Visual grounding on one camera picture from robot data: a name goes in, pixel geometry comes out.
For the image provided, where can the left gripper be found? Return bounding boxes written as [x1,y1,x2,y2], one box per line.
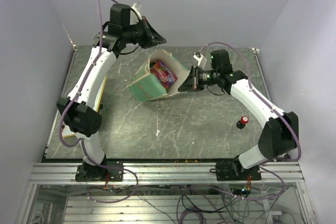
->
[124,16,168,50]

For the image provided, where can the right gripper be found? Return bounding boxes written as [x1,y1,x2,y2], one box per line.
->
[178,65,220,92]

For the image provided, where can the green printed paper bag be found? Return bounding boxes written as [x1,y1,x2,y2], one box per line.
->
[127,49,190,103]

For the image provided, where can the purple candy packet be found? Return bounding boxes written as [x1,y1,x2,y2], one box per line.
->
[150,60,178,90]

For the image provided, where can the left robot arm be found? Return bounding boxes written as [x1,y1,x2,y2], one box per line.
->
[57,3,166,182]

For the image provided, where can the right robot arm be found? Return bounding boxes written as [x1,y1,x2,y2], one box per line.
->
[179,49,300,180]

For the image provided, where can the red black stamp knob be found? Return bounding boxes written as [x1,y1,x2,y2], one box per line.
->
[236,115,249,129]

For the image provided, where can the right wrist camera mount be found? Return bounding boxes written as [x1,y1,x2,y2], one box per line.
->
[193,52,207,70]

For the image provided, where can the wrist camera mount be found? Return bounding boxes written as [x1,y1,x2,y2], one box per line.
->
[193,52,207,70]
[130,2,143,24]

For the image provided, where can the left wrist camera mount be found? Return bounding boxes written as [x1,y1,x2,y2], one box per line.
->
[130,2,143,24]

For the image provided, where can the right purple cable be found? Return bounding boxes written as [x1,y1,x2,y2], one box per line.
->
[198,41,302,201]

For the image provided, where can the aluminium frame rail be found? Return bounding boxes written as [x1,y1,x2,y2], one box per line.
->
[28,162,304,186]

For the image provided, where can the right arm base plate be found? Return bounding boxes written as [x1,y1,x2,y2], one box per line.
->
[209,159,261,181]

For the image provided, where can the loose wires under table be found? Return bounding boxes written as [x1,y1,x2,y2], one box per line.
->
[86,173,289,224]

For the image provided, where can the small whiteboard yellow frame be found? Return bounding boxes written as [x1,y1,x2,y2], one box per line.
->
[62,76,107,138]

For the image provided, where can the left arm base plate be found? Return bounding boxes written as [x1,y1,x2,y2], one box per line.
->
[75,162,123,182]

